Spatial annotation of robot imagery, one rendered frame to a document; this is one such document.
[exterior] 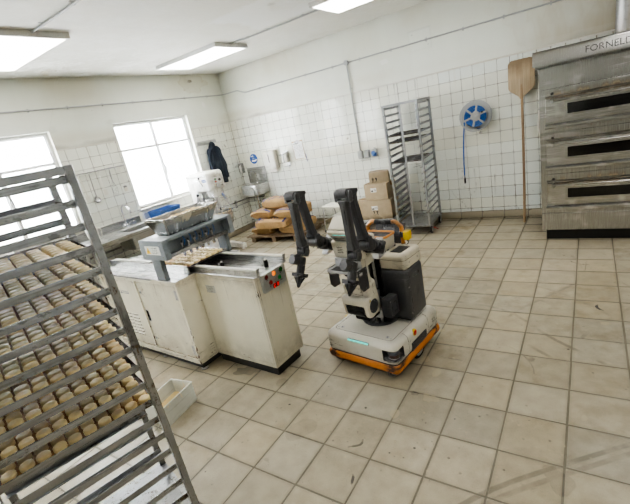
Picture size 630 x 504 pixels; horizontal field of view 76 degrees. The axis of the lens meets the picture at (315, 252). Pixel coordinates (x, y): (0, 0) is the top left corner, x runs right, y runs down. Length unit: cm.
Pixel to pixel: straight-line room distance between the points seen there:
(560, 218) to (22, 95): 656
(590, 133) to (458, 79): 197
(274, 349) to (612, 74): 405
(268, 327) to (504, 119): 436
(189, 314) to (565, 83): 423
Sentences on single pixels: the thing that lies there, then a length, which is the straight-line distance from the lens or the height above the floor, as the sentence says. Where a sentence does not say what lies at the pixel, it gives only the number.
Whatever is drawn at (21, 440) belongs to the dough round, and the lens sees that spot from 201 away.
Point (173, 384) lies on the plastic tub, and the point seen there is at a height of 11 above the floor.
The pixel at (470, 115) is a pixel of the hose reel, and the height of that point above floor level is 147.
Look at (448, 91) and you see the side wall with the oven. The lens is 627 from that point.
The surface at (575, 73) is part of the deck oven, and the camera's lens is 505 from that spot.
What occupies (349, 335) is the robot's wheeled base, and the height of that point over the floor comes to 27.
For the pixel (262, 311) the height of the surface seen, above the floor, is 58.
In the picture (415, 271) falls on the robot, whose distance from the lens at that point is 302.
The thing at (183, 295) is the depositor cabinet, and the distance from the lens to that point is 338.
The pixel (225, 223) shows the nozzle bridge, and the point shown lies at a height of 111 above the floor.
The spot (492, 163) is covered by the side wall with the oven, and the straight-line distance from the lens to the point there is 624.
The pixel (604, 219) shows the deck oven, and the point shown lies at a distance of 529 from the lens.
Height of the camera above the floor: 179
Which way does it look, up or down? 18 degrees down
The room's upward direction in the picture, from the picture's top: 12 degrees counter-clockwise
